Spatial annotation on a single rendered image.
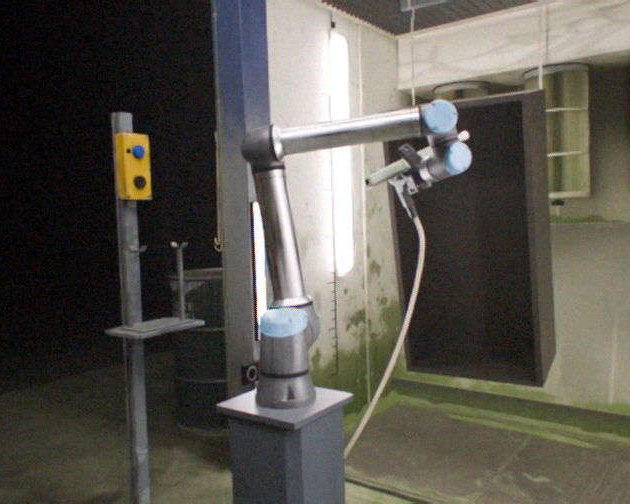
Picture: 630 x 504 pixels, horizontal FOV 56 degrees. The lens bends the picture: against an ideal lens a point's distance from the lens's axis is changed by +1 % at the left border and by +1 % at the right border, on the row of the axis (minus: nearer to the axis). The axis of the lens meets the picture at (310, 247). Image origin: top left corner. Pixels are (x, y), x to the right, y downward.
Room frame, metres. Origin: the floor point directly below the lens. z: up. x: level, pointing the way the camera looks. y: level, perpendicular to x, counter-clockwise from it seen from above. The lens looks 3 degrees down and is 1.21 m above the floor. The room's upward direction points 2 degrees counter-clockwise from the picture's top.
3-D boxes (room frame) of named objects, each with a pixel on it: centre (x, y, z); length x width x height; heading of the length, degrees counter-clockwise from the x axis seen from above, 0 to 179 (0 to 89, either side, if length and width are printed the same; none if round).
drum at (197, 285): (3.52, 0.56, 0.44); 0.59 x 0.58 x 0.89; 34
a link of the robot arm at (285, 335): (1.82, 0.09, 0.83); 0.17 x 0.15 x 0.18; 170
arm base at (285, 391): (1.81, 0.09, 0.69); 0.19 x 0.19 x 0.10
